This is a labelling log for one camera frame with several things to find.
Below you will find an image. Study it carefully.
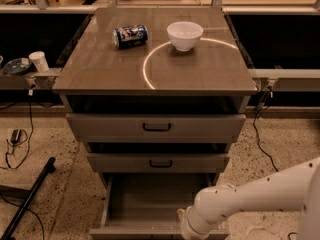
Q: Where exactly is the grey drawer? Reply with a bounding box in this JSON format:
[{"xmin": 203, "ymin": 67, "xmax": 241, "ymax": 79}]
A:
[
  {"xmin": 90, "ymin": 173, "xmax": 215, "ymax": 240},
  {"xmin": 86, "ymin": 153, "xmax": 229, "ymax": 173},
  {"xmin": 67, "ymin": 113, "xmax": 246, "ymax": 143}
]

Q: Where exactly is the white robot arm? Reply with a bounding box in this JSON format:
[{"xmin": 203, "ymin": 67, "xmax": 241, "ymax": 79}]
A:
[{"xmin": 178, "ymin": 158, "xmax": 320, "ymax": 240}]

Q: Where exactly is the grey drawer cabinet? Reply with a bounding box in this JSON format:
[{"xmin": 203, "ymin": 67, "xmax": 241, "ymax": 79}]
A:
[{"xmin": 52, "ymin": 6, "xmax": 259, "ymax": 192}]

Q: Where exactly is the white bowl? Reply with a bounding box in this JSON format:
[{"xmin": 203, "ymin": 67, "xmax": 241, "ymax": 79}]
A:
[{"xmin": 167, "ymin": 21, "xmax": 203, "ymax": 52}]

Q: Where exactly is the blue soda can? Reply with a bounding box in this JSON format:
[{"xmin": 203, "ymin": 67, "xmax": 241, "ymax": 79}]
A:
[{"xmin": 113, "ymin": 25, "xmax": 148, "ymax": 49}]

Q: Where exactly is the black tripod leg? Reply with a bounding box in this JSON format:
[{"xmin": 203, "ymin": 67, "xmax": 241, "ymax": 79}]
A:
[{"xmin": 0, "ymin": 157, "xmax": 56, "ymax": 240}]

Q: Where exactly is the white paper cup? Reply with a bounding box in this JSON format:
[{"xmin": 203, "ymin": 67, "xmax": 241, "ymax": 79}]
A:
[{"xmin": 29, "ymin": 51, "xmax": 49, "ymax": 72}]

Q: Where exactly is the black power adapter left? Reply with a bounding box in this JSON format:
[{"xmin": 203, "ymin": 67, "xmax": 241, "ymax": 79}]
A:
[{"xmin": 10, "ymin": 129, "xmax": 21, "ymax": 144}]

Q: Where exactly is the dark blue plate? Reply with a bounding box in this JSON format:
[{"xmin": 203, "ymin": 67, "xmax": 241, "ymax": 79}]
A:
[{"xmin": 3, "ymin": 58, "xmax": 32, "ymax": 76}]

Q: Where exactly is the black cable right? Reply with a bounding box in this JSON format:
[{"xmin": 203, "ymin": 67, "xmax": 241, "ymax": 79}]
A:
[{"xmin": 252, "ymin": 90, "xmax": 280, "ymax": 173}]

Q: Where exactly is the black cable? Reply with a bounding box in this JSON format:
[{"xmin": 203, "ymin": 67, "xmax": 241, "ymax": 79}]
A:
[
  {"xmin": 0, "ymin": 93, "xmax": 35, "ymax": 171},
  {"xmin": 252, "ymin": 90, "xmax": 280, "ymax": 173}
]

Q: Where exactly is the black cable left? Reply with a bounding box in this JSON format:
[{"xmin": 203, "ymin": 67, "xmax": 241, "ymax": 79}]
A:
[{"xmin": 0, "ymin": 93, "xmax": 35, "ymax": 171}]

